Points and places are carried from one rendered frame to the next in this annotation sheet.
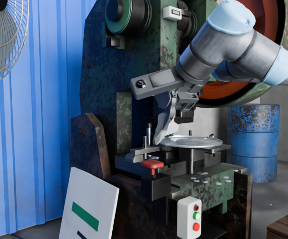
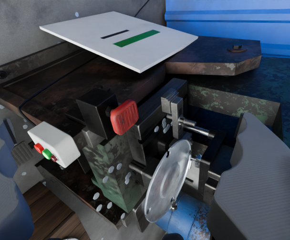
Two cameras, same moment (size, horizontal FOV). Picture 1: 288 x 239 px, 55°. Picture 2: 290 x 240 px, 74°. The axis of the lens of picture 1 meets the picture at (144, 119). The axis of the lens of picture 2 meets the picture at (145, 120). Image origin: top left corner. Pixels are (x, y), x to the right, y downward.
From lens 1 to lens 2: 0.63 m
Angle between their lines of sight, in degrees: 27
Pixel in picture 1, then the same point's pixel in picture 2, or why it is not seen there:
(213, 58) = not seen: outside the picture
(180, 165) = (140, 156)
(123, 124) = (224, 102)
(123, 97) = (268, 112)
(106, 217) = (119, 53)
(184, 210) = (53, 141)
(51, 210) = (173, 26)
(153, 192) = (83, 104)
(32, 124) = (268, 9)
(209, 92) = not seen: hidden behind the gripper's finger
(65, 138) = not seen: hidden behind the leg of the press
